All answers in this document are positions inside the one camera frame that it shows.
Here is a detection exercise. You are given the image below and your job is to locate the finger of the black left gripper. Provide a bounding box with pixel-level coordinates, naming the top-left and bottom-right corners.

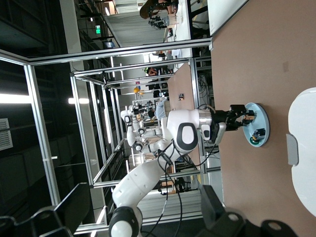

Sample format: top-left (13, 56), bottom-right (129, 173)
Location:
top-left (229, 104), bottom-right (256, 117)
top-left (225, 117), bottom-right (249, 132)

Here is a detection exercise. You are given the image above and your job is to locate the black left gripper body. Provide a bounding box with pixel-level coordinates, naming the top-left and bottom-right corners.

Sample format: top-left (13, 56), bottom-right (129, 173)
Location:
top-left (211, 110), bottom-right (233, 124)

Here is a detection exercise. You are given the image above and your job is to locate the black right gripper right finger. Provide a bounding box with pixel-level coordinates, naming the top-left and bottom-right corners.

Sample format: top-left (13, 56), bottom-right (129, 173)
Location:
top-left (195, 184), bottom-right (298, 237)

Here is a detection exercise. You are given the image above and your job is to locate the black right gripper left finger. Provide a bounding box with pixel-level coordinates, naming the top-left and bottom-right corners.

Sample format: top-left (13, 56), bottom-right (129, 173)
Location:
top-left (0, 182), bottom-right (91, 237)

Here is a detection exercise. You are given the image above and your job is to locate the orange and black switch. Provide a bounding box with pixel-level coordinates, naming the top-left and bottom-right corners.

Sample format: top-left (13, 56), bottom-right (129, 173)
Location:
top-left (241, 114), bottom-right (256, 126)

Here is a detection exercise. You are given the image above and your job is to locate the light blue round plate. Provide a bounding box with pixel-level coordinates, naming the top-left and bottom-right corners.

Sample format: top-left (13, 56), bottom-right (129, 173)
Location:
top-left (241, 102), bottom-right (271, 149)

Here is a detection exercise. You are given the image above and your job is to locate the brown neighbour table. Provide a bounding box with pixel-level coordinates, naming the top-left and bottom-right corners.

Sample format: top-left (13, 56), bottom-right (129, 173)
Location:
top-left (167, 62), bottom-right (198, 171)

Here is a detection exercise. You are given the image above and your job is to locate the person in blue shirt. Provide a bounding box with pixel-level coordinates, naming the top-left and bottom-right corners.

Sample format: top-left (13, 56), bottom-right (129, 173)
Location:
top-left (155, 97), bottom-right (172, 123)

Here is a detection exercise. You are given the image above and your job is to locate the white lidded container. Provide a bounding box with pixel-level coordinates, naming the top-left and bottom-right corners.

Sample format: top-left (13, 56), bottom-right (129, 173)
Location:
top-left (285, 86), bottom-right (316, 219)

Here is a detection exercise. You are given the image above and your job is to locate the white board panel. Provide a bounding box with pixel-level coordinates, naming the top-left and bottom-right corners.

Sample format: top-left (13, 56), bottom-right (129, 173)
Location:
top-left (206, 0), bottom-right (249, 38)

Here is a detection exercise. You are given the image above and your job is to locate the white vent grille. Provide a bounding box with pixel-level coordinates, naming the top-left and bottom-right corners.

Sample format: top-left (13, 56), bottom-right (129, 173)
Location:
top-left (0, 118), bottom-right (14, 152)

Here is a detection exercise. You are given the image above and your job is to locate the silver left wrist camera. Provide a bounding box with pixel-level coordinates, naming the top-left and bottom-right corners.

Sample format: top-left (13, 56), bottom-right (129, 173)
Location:
top-left (210, 121), bottom-right (227, 146)

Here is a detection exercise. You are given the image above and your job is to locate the green headed switch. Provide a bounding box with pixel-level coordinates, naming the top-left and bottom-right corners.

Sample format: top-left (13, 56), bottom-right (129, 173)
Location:
top-left (248, 128), bottom-right (267, 146)

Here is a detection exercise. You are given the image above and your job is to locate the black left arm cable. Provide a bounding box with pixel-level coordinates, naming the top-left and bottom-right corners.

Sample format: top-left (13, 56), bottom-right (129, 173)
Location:
top-left (140, 103), bottom-right (218, 237)

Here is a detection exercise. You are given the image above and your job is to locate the aluminium neighbour cell frame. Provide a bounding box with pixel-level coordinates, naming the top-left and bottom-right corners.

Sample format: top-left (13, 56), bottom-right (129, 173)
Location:
top-left (70, 57), bottom-right (216, 190)

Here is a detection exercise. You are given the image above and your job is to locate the aluminium workcell frame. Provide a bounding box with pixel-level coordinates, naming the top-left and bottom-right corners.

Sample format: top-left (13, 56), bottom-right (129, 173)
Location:
top-left (0, 37), bottom-right (224, 234)

